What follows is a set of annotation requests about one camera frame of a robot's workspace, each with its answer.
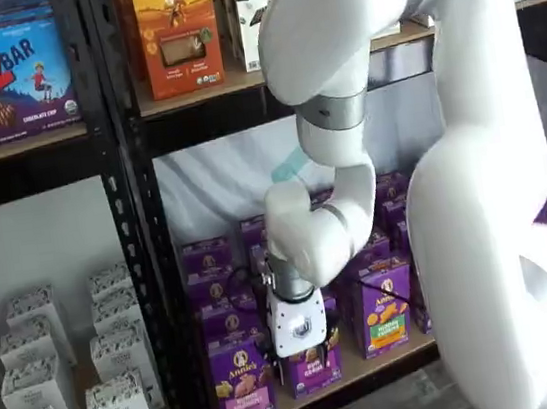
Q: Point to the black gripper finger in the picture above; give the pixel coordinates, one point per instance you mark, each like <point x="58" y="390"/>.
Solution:
<point x="279" y="369"/>
<point x="332" y="342"/>

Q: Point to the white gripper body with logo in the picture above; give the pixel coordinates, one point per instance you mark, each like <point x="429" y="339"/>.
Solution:
<point x="297" y="325"/>

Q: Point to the purple box pink patch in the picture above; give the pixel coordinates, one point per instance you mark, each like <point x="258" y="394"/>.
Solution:
<point x="244" y="385"/>

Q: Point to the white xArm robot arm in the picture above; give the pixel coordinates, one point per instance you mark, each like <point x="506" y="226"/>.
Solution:
<point x="478" y="187"/>

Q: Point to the purple Annie's bunny snack box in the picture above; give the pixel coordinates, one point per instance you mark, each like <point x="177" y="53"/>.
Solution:
<point x="311" y="376"/>

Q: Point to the purple box green patch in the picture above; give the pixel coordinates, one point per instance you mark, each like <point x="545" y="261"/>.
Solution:
<point x="386" y="311"/>

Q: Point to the purple box orange patch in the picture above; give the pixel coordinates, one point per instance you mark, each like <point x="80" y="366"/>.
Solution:
<point x="420" y="306"/>

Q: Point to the white Simple Mills box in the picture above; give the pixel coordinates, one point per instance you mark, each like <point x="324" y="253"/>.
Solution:
<point x="249" y="41"/>

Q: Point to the orange snack box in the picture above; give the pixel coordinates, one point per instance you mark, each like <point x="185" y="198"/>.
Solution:
<point x="177" y="50"/>

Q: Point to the black metal shelving rack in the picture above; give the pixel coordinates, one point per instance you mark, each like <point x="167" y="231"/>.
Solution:
<point x="167" y="279"/>
<point x="22" y="172"/>

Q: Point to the white backdrop sheet teal logo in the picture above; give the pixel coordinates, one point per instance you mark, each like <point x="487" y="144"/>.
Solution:
<point x="211" y="187"/>

